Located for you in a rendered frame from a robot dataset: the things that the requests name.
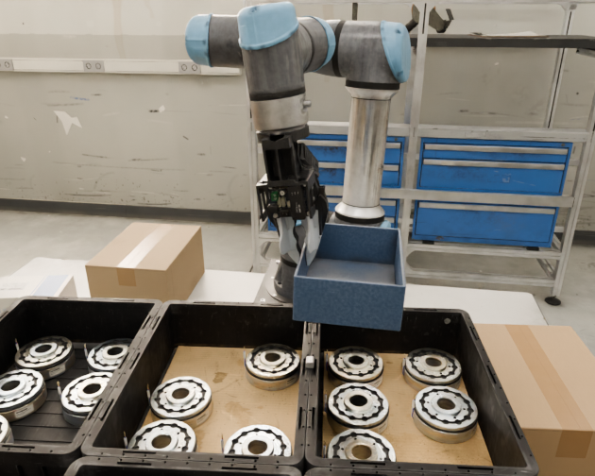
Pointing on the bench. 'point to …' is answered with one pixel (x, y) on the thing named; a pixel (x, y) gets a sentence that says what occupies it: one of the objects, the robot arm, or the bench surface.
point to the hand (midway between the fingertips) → (304, 255)
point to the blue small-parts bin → (352, 279)
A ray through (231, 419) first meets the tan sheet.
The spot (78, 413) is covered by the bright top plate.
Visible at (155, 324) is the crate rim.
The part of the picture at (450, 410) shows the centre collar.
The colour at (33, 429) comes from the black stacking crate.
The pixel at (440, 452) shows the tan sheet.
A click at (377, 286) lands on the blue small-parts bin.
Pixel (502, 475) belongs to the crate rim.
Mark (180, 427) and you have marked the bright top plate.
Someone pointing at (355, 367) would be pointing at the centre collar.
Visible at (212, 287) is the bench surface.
